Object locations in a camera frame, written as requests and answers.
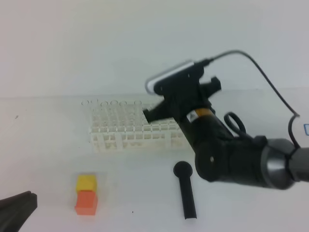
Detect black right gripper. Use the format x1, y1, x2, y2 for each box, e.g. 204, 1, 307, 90
143, 66, 266, 183

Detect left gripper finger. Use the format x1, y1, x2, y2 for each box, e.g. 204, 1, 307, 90
0, 191, 38, 232

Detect clear glass test tube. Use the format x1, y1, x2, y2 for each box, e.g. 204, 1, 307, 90
134, 100, 142, 131

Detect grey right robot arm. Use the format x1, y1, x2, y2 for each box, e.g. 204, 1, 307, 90
144, 66, 309, 189

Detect clear test tube in rack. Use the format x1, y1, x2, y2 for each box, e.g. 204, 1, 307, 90
90, 98, 99, 114
81, 100, 89, 115
119, 101, 127, 114

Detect white test tube rack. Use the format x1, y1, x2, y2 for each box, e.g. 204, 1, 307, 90
89, 101, 189, 153

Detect black scoop holder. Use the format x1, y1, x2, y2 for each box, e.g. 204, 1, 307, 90
173, 161, 197, 219

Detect orange cube block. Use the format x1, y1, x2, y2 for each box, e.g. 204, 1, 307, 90
75, 191, 98, 216

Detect yellow cube block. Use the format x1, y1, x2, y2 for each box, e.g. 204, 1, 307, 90
76, 174, 97, 192

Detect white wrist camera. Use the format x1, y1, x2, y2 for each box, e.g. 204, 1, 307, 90
145, 60, 195, 95

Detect black right camera cable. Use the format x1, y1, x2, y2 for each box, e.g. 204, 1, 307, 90
197, 50, 302, 148

